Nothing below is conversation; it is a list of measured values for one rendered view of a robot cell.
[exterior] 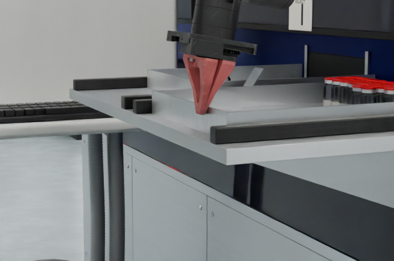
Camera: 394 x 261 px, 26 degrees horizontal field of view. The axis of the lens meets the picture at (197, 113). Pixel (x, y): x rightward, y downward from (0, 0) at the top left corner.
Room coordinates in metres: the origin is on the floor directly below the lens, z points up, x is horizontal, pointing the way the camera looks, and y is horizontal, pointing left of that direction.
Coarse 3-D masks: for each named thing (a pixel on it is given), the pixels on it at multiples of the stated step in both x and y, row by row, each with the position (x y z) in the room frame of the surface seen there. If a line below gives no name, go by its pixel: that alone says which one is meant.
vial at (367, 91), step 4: (364, 88) 1.19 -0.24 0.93; (368, 88) 1.19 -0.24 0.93; (372, 88) 1.19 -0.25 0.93; (364, 92) 1.19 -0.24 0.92; (368, 92) 1.19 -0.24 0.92; (372, 92) 1.19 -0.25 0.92; (364, 96) 1.19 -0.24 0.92; (368, 96) 1.19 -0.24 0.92; (372, 96) 1.19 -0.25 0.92; (364, 100) 1.19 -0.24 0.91; (368, 100) 1.19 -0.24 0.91; (372, 100) 1.19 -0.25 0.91
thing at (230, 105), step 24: (168, 96) 1.21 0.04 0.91; (192, 96) 1.29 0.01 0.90; (216, 96) 1.31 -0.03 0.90; (240, 96) 1.32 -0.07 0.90; (264, 96) 1.34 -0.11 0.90; (288, 96) 1.36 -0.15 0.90; (312, 96) 1.37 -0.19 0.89; (192, 120) 1.13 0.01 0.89; (216, 120) 1.06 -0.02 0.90; (240, 120) 1.04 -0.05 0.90; (264, 120) 1.05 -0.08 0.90; (288, 120) 1.06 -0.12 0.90
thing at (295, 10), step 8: (296, 0) 1.63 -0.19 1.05; (304, 0) 1.60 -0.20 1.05; (312, 0) 1.57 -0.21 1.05; (296, 8) 1.62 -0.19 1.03; (304, 8) 1.60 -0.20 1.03; (312, 8) 1.57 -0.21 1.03; (296, 16) 1.62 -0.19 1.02; (304, 16) 1.60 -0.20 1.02; (312, 16) 1.57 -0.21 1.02; (296, 24) 1.62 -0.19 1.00; (304, 24) 1.60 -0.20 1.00
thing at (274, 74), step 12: (156, 72) 1.58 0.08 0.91; (168, 72) 1.64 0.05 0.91; (180, 72) 1.65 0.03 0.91; (240, 72) 1.70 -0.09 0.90; (264, 72) 1.73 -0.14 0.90; (276, 72) 1.74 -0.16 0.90; (288, 72) 1.75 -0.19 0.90; (300, 72) 1.76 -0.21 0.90; (156, 84) 1.58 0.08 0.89; (168, 84) 1.53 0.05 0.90; (180, 84) 1.47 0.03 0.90; (228, 84) 1.41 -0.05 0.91; (240, 84) 1.42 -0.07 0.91; (264, 84) 1.44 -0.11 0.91
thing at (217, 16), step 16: (208, 0) 1.07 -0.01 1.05; (240, 0) 1.09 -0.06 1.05; (208, 16) 1.07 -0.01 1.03; (224, 16) 1.07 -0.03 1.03; (176, 32) 1.07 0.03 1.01; (192, 32) 1.08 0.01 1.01; (208, 32) 1.07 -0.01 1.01; (224, 32) 1.07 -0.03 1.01; (224, 48) 1.07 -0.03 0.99; (240, 48) 1.08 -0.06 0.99; (256, 48) 1.08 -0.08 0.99
